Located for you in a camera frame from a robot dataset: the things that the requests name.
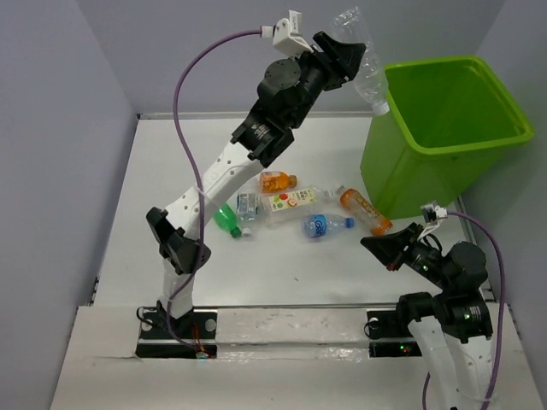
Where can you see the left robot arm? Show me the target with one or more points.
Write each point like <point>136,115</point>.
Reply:
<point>286,94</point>

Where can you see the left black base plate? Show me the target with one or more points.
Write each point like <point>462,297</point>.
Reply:
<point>191,337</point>

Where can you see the green plastic bin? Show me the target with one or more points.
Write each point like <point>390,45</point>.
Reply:
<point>450,119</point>

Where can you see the long orange drink bottle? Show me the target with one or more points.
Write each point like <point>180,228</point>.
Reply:
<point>358,206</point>

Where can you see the green plastic bottle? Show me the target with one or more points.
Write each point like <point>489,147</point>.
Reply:
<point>227,220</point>

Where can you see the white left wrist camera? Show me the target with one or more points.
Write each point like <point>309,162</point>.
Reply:
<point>286,35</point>

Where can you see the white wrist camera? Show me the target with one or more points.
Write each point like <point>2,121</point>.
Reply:
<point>286,35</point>
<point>433,215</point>

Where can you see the clear bottle blue white label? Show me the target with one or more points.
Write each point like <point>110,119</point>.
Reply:
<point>247,205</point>

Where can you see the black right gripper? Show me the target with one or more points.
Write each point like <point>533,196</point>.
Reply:
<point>389,247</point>

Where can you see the clear bottle blue cap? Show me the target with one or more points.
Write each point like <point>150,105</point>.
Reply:
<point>321,225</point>

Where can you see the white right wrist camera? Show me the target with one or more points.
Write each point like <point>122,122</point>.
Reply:
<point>433,215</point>

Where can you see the short orange juice bottle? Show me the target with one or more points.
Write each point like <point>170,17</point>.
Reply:
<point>270,182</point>

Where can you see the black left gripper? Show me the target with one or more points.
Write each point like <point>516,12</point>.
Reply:
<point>347,55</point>

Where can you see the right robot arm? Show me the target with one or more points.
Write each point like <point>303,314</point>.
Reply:
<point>452,329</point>

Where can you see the clear bottle apple label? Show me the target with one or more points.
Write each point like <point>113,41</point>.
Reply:
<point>289,205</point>

